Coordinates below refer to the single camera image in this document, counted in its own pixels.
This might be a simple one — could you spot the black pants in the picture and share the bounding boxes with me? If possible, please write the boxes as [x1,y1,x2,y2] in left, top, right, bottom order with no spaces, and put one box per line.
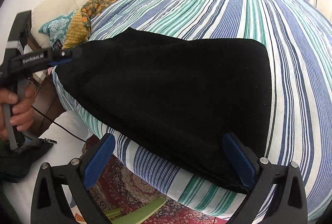
[55,28,272,194]

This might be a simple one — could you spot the person's left hand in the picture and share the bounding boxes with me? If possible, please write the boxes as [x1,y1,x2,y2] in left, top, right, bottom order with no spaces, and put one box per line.
[1,82,35,140]

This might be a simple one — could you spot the teal white patterned pillow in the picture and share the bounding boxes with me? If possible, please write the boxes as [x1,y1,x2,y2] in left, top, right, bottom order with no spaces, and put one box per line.
[38,11,77,50]

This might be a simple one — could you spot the black pouch with zipper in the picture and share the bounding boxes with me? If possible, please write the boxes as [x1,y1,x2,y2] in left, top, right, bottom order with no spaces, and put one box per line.
[5,138,57,183]

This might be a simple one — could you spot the mustard dotted pillow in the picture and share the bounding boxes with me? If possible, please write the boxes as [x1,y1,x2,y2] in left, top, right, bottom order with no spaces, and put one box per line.
[62,11,91,49]

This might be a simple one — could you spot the red patterned rug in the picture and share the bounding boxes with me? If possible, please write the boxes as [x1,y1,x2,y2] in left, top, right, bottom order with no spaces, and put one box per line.
[81,135,234,224]

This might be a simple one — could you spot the green plastic stool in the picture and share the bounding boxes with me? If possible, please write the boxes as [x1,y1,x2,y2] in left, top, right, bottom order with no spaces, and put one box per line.
[105,196,167,224]

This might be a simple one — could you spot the white bedside surface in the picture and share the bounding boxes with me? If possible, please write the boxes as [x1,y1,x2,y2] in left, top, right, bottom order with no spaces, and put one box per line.
[4,111,92,223]

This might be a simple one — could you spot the striped blue green bedsheet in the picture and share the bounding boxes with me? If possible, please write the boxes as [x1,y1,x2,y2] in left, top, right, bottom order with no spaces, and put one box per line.
[52,0,331,223]

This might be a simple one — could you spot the black cable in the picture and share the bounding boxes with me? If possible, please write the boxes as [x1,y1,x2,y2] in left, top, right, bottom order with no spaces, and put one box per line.
[31,105,88,142]

